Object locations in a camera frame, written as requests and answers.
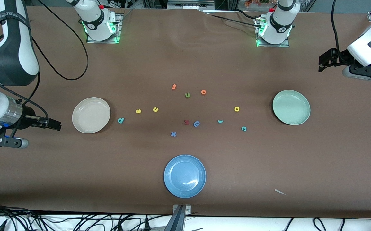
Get beige round plate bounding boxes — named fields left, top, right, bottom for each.
left=72, top=97, right=111, bottom=134

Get green round plate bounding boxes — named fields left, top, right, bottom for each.
left=272, top=90, right=311, bottom=125

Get orange dried flowers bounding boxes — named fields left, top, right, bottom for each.
left=245, top=0, right=271, bottom=7

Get brown table cover sheet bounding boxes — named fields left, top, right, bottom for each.
left=0, top=6, right=371, bottom=219

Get blue round plate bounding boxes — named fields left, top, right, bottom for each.
left=163, top=155, right=207, bottom=199

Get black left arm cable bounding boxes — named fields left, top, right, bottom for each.
left=331, top=0, right=349, bottom=64

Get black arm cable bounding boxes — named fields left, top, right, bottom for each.
left=12, top=0, right=89, bottom=121
left=331, top=0, right=349, bottom=64

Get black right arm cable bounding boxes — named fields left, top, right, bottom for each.
left=12, top=0, right=89, bottom=121

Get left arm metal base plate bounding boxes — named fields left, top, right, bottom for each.
left=255, top=18, right=290, bottom=48

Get thick black floor cable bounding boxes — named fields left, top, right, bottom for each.
left=0, top=205, right=33, bottom=215

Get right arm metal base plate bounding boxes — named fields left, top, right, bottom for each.
left=86, top=13, right=122, bottom=44

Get black base cable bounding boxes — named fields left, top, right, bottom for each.
left=205, top=13, right=258, bottom=27

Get grey metal frame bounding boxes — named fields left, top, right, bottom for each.
left=167, top=0, right=215, bottom=10

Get grey metal mount bracket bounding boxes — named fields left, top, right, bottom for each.
left=164, top=205, right=191, bottom=231

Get black looped floor cable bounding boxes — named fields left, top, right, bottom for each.
left=314, top=218, right=328, bottom=231

